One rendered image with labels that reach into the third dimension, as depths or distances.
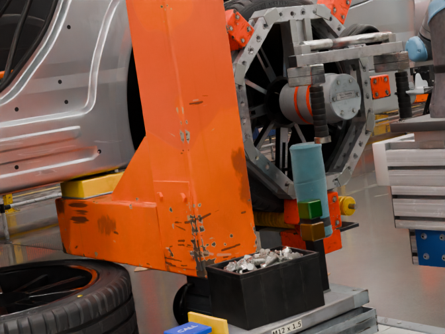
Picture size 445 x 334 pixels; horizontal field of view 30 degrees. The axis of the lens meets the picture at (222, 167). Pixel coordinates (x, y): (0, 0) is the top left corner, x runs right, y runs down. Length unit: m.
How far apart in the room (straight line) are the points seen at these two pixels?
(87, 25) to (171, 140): 0.59
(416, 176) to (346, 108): 0.65
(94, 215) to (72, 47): 0.46
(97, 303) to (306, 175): 0.68
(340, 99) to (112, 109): 0.62
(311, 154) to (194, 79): 0.55
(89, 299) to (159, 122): 0.43
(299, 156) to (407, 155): 0.59
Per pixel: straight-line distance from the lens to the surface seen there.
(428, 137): 1.68
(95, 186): 2.28
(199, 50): 1.83
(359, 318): 2.64
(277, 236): 2.56
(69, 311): 1.89
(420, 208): 1.72
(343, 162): 2.53
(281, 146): 2.48
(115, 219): 2.11
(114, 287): 2.01
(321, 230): 1.85
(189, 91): 1.81
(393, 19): 3.11
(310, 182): 2.25
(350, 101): 2.33
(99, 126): 2.28
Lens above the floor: 0.96
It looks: 6 degrees down
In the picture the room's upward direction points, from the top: 8 degrees counter-clockwise
